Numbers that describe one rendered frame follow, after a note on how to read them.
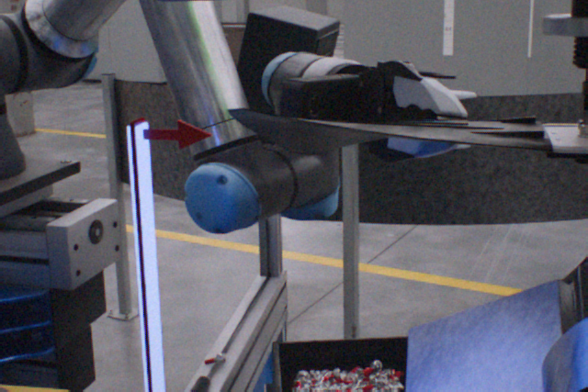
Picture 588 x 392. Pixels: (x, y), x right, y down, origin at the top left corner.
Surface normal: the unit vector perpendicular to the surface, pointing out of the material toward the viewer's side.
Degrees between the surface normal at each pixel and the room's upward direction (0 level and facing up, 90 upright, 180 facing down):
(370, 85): 84
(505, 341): 55
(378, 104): 84
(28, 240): 90
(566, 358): 77
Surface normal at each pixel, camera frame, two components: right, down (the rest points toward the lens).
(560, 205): 0.19, 0.22
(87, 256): 0.96, 0.05
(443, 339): -0.76, -0.46
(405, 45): -0.48, 0.22
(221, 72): 0.58, -0.19
